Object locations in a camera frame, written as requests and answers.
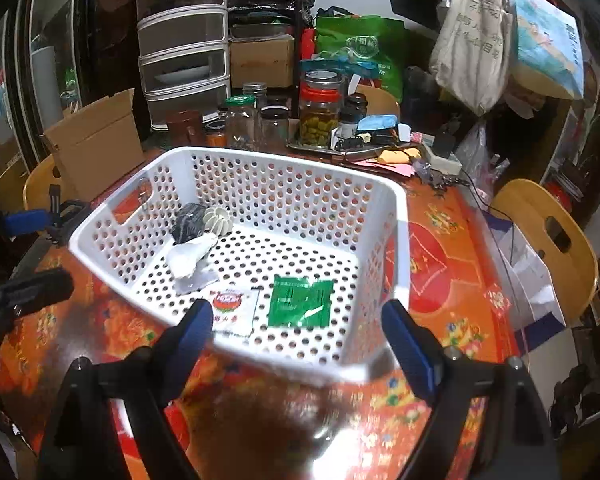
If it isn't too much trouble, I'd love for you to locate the white towel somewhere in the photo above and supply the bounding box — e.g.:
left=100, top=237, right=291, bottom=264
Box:
left=166, top=233, right=219, bottom=295

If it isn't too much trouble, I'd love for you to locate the red lidded pickle jar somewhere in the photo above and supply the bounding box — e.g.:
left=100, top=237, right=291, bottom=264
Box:
left=298, top=70, right=342, bottom=148

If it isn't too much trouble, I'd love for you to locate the dark knitted item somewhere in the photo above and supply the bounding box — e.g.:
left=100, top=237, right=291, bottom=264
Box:
left=171, top=203, right=207, bottom=245

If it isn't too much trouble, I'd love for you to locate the brown ceramic mug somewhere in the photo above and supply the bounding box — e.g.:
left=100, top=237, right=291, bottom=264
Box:
left=166, top=110, right=206, bottom=148

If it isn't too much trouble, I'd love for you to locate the black phone clamp stand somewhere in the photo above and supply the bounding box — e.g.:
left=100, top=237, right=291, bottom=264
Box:
left=46, top=184, right=92, bottom=246

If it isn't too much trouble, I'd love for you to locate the white ribbed round object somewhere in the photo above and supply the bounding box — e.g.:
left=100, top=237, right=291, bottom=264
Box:
left=204, top=206, right=233, bottom=237

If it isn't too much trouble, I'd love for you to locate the green shopping bag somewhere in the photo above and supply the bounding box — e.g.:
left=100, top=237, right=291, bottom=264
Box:
left=314, top=10, right=407, bottom=102

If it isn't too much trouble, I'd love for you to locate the green lidded glass jar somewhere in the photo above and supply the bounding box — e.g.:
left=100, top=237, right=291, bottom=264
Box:
left=225, top=96, right=258, bottom=151

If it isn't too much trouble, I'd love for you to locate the small cardboard box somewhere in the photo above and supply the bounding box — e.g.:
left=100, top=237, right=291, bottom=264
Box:
left=230, top=35, right=294, bottom=89

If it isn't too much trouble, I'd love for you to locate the wooden chair left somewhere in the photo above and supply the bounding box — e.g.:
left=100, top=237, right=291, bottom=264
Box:
left=22, top=155, right=61, bottom=210

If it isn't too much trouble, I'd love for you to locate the brown cardboard box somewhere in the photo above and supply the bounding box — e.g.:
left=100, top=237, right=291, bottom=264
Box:
left=43, top=89, right=145, bottom=202

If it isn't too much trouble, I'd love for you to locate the beige canvas tote bag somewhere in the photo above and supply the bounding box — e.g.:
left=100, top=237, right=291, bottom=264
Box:
left=429, top=0, right=514, bottom=116

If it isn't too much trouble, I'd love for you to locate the white perforated plastic basket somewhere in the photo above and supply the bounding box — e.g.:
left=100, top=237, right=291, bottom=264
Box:
left=69, top=148, right=410, bottom=386

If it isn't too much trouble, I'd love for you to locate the wooden chair right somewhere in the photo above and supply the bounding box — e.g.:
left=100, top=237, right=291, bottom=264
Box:
left=491, top=179, right=598, bottom=325

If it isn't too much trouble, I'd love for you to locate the green foil packet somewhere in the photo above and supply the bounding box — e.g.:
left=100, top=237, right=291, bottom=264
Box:
left=268, top=275, right=334, bottom=328

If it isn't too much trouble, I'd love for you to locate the blue illustrated paper bag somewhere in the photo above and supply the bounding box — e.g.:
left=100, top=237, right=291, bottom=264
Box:
left=510, top=0, right=584, bottom=100

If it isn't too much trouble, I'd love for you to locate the wooden chair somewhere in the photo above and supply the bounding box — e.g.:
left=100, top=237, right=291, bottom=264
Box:
left=22, top=155, right=61, bottom=210
left=491, top=179, right=598, bottom=325

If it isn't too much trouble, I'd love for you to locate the grey plastic drawer tower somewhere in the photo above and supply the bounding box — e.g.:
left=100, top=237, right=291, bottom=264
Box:
left=136, top=0, right=230, bottom=130

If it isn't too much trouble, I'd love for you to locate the white cartoon snack packet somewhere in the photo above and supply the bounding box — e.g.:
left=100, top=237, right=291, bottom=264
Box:
left=206, top=285, right=260, bottom=338

